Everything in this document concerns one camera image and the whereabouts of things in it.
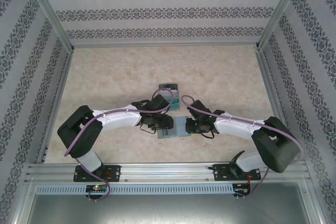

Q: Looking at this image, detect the grey-green plate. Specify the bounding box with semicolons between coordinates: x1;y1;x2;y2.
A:
156;116;192;140

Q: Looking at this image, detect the pale blue card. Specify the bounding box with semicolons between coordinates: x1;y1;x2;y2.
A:
174;117;187;137

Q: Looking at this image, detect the teal card with number print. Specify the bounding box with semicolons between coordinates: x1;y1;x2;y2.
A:
167;95;181;110

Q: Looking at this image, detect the white striped card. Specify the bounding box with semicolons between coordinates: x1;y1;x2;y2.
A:
160;90;180;98

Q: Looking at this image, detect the black plastic card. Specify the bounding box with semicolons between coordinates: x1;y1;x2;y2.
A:
159;83;179;91

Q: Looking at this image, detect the grey sheet metal tray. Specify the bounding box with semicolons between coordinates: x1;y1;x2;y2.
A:
26;194;310;224

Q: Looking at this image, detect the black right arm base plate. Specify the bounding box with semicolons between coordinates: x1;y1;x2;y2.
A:
213;163;262;182

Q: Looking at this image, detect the slotted grey cable duct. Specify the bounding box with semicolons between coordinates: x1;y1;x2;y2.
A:
35;183;234;195

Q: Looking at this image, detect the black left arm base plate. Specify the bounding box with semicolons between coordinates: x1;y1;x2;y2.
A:
74;165;121;183

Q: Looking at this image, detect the aluminium table side rail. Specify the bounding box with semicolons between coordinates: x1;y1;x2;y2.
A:
35;49;76;164
256;48;300;162

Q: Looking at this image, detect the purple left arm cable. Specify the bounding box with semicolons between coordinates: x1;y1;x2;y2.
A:
64;89;175;203

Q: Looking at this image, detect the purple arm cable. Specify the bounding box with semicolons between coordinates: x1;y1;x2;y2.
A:
181;95;303;200
64;89;175;203

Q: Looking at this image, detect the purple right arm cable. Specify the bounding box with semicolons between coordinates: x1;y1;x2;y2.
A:
181;95;303;200

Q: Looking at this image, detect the aluminium lower frame beam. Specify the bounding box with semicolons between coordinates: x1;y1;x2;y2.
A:
9;179;36;224
299;180;329;224

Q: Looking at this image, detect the aluminium frame post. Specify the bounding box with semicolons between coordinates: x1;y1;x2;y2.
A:
25;0;76;53
254;0;308;51

